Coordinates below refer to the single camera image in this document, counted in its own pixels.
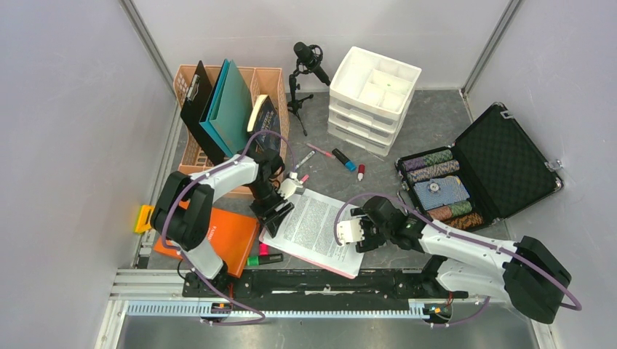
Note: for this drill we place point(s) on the white plastic drawer unit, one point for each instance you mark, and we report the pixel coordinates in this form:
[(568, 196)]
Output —
[(369, 99)]

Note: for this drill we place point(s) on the teal notebook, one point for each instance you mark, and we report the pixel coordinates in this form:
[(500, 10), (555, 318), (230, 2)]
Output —
[(213, 106)]

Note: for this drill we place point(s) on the dark blue hardcover book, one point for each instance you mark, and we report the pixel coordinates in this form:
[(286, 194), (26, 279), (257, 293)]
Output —
[(264, 116)]

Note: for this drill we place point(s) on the yellow orange block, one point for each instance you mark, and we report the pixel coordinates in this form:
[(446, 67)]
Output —
[(143, 221)]

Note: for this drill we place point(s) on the blue highlighter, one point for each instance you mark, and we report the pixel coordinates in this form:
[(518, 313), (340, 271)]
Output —
[(349, 165)]

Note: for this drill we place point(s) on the green file folder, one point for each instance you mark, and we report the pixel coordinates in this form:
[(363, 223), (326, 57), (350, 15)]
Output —
[(235, 109)]

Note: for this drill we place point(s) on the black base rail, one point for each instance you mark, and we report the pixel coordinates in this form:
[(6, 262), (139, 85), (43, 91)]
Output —
[(318, 290)]

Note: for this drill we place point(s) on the orange book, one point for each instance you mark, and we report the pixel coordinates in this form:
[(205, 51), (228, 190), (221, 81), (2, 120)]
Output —
[(232, 236)]

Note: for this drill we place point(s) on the printed white paper sheet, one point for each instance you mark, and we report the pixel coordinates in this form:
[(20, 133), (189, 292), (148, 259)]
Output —
[(307, 233)]

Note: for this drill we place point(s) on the black open carrying case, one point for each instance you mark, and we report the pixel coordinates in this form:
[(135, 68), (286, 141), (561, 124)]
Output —
[(491, 171)]

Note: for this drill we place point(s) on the peach plastic file organizer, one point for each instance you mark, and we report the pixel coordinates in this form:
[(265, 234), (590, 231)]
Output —
[(260, 80)]

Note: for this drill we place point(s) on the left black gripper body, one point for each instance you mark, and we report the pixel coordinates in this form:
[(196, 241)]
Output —
[(268, 199)]

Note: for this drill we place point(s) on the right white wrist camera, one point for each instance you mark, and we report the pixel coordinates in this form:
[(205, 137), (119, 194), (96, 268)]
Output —
[(350, 231)]

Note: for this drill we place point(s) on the green highlighter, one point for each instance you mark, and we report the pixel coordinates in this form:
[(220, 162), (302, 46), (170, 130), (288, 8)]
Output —
[(266, 259)]

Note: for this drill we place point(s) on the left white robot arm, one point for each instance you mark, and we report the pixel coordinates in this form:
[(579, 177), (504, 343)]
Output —
[(183, 209)]

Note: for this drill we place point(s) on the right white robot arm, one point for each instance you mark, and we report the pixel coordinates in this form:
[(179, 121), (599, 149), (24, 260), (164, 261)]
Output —
[(524, 273)]

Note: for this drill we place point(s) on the clear barrel pen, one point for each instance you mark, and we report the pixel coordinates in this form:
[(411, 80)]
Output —
[(304, 159)]

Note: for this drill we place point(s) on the black clipboard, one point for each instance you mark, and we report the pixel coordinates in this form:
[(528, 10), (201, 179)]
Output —
[(195, 107)]

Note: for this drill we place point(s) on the pink thin pen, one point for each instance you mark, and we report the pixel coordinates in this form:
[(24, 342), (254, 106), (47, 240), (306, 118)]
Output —
[(319, 150)]

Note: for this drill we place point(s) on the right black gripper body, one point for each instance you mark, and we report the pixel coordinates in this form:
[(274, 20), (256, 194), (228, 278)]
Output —
[(375, 236)]

